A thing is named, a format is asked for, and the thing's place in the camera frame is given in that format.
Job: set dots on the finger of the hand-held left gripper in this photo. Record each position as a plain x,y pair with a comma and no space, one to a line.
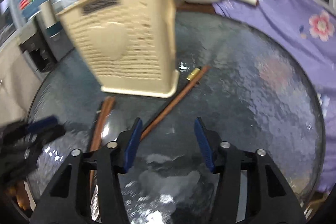
43,123
53,134

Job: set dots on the teal cup holder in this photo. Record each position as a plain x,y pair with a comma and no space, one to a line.
53,31

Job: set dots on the cream plastic utensil holder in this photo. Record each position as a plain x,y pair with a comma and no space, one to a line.
118,43

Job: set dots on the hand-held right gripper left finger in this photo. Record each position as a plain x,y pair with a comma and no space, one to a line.
132,145

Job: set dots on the white paper cup stack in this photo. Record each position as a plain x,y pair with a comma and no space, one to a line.
48,14

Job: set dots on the brown wooden chopstick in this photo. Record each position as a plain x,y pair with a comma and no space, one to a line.
170,109

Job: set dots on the water dispenser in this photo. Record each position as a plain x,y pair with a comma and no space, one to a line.
35,56

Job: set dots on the set of wooden chopsticks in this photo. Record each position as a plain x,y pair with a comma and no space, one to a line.
103,116

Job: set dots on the purple floral cloth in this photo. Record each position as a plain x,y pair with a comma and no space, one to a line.
288,37

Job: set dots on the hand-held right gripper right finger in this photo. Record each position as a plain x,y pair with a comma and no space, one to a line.
204,145

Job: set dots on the wooden counter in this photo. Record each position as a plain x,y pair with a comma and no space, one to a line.
194,7

